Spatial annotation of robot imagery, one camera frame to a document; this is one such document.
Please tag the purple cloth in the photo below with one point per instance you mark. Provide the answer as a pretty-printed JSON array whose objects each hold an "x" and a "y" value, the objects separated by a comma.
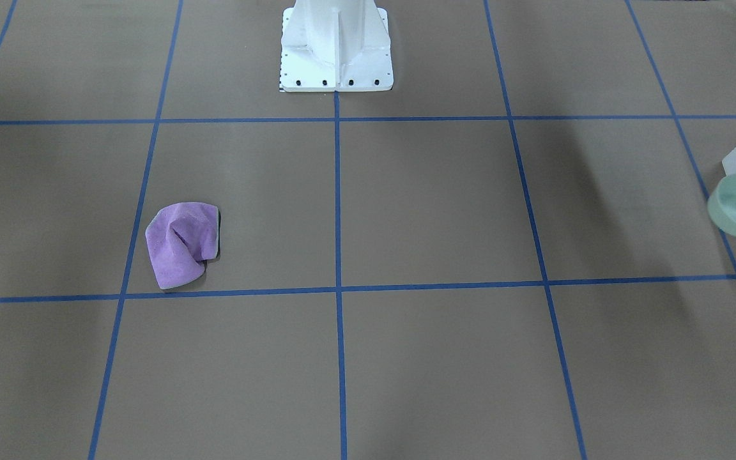
[{"x": 180, "y": 240}]

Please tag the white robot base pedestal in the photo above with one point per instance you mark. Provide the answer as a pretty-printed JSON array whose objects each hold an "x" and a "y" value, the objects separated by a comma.
[{"x": 331, "y": 46}]

